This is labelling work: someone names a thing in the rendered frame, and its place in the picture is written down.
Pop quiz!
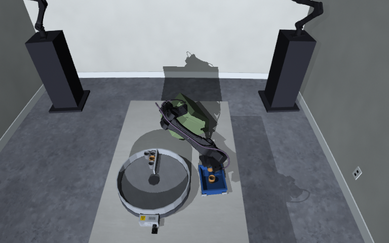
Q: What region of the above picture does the blue open crate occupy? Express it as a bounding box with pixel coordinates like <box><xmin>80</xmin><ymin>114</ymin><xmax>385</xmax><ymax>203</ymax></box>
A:
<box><xmin>199</xmin><ymin>165</ymin><xmax>227</xmax><ymax>195</ymax></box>

